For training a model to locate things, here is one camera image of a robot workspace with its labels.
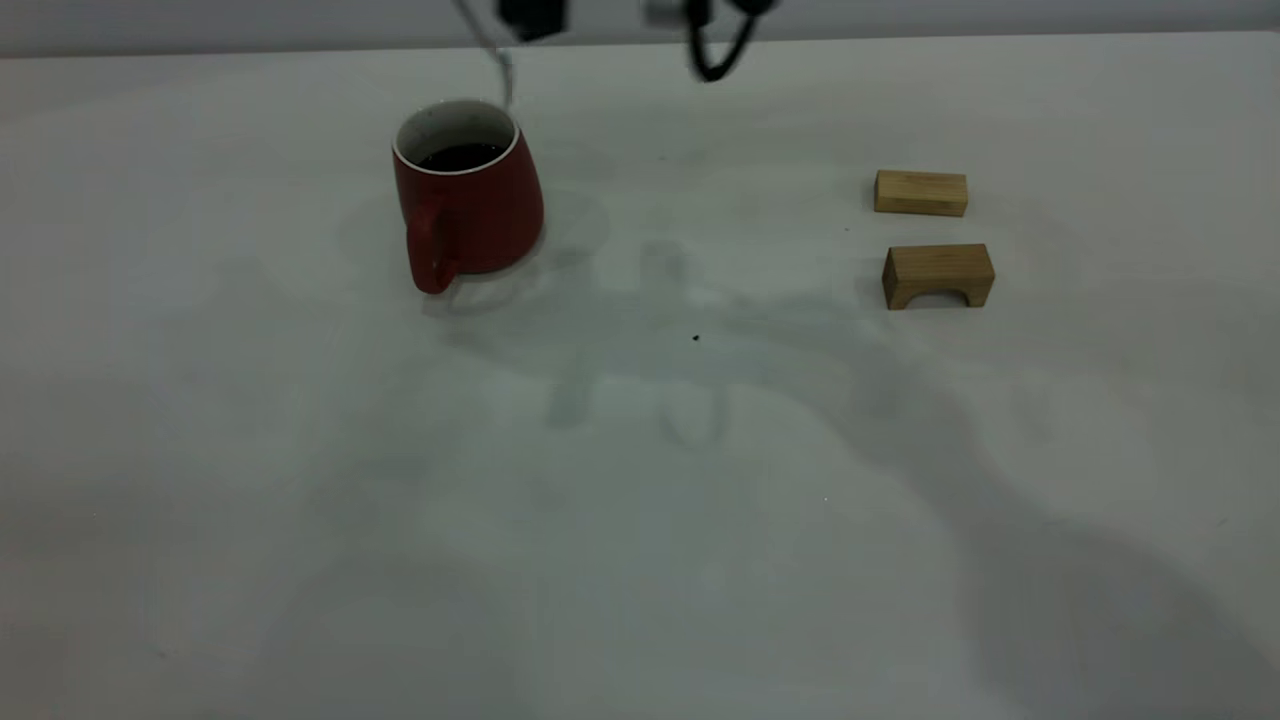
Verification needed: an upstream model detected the black looped cable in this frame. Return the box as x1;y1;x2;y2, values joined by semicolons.
686;0;779;84

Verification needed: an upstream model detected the flat rectangular wooden block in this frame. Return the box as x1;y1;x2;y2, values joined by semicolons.
874;169;969;218

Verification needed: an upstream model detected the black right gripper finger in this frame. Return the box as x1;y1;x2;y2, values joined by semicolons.
497;0;568;42

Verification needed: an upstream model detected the pink handled metal spoon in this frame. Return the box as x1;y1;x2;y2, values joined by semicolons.
453;0;515;111

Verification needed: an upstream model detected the red ceramic cup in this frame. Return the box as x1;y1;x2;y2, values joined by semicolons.
391;98;547;296

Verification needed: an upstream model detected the arched wooden block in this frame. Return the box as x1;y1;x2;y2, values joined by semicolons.
881;243;996;311

